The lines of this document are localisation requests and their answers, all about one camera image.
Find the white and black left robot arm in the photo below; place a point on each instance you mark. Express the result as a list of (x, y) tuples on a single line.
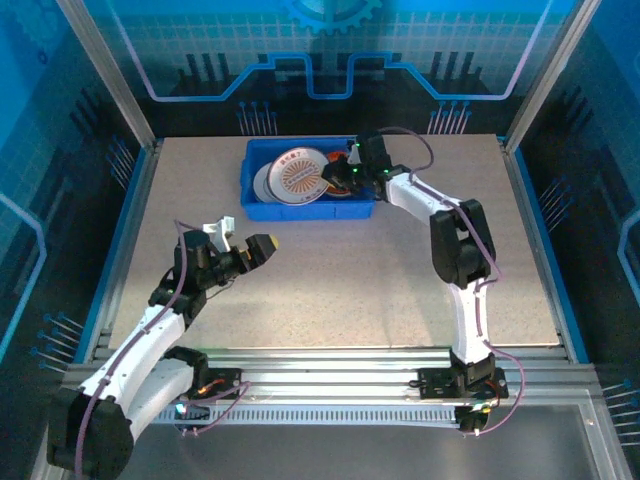
[(150, 340)]

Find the white plate orange sunburst print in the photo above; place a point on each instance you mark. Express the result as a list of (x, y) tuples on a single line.
[(298, 175)]

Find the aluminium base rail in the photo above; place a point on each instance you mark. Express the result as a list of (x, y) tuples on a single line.
[(325, 372)]

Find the grey plate quatrefoil print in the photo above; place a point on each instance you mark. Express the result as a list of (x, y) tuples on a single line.
[(261, 182)]

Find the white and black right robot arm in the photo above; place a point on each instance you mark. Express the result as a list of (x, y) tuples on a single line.
[(470, 320)]

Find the aluminium side rail blue edge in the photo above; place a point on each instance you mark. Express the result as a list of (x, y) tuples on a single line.
[(540, 250), (131, 225)]

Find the blue plastic bin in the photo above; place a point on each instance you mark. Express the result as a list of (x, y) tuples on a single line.
[(310, 210)]

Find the aluminium frame post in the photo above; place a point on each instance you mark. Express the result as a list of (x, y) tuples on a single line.
[(550, 75), (107, 75)]

